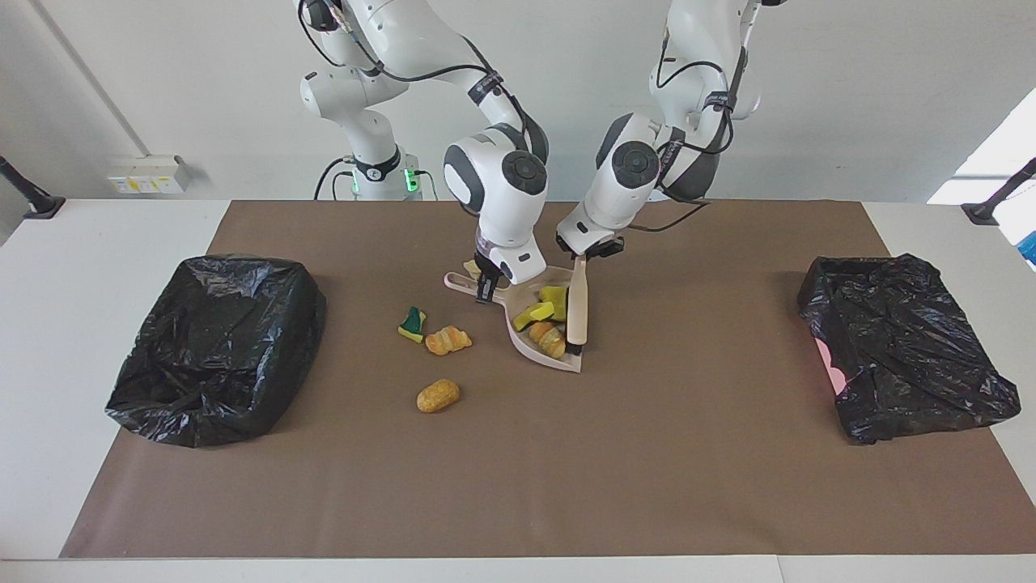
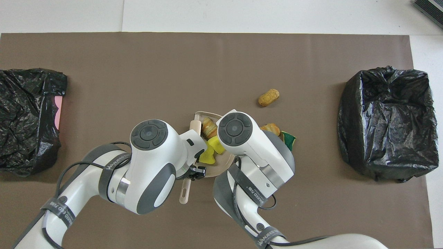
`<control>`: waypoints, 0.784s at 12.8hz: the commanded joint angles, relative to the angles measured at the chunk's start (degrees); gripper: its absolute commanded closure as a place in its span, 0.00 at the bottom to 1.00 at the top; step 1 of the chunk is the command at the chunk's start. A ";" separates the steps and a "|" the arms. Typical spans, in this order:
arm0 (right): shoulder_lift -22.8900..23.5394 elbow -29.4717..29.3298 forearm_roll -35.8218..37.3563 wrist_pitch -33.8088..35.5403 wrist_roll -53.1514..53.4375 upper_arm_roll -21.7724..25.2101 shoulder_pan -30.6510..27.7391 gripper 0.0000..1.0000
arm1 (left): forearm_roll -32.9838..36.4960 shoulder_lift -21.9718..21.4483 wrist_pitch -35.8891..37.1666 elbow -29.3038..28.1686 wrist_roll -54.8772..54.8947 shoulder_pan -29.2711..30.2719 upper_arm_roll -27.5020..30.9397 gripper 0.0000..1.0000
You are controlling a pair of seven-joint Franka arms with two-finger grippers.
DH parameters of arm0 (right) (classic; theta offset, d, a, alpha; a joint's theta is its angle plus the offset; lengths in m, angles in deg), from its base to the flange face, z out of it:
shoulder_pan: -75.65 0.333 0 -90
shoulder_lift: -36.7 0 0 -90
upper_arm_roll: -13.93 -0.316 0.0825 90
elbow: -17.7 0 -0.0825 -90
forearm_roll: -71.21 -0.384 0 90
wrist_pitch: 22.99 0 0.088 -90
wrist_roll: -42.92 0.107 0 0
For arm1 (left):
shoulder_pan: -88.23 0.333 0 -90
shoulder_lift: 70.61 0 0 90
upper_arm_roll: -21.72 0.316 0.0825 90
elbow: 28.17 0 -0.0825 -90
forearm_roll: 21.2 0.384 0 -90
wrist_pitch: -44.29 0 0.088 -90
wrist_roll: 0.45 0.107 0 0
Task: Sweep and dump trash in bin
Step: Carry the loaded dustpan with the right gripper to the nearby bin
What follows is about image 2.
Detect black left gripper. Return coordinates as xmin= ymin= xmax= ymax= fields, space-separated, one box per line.
xmin=189 ymin=166 xmax=207 ymax=181

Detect yellow sponge piece green backed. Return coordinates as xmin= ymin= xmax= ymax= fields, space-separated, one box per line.
xmin=199 ymin=144 xmax=217 ymax=165

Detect beige plastic dustpan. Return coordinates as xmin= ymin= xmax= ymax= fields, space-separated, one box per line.
xmin=194 ymin=111 xmax=236 ymax=178

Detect beige hand brush black bristles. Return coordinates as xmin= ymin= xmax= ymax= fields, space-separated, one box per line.
xmin=179 ymin=115 xmax=202 ymax=204

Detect tan sponge lump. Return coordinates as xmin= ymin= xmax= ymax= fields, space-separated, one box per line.
xmin=202 ymin=118 xmax=218 ymax=139

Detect orange striped sponge scrap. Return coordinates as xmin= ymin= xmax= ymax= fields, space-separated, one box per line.
xmin=260 ymin=123 xmax=281 ymax=137

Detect small green yellow sponge wedge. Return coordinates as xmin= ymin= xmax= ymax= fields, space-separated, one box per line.
xmin=281 ymin=131 xmax=297 ymax=153

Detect brown oval bread-like sponge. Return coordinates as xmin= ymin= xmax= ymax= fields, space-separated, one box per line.
xmin=258 ymin=89 xmax=280 ymax=107

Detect pink plastic bin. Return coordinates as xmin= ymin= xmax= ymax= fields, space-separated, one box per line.
xmin=54 ymin=96 xmax=64 ymax=129

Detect black plastic trash bag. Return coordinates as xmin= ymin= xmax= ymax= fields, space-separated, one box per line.
xmin=0 ymin=68 xmax=68 ymax=178
xmin=337 ymin=66 xmax=440 ymax=183

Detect brown table mat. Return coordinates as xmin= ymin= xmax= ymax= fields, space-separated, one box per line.
xmin=0 ymin=33 xmax=435 ymax=249

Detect grey ribbed device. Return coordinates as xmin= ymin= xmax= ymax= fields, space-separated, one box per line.
xmin=413 ymin=0 xmax=443 ymax=30

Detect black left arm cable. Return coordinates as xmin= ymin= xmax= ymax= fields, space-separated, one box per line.
xmin=42 ymin=141 xmax=134 ymax=249

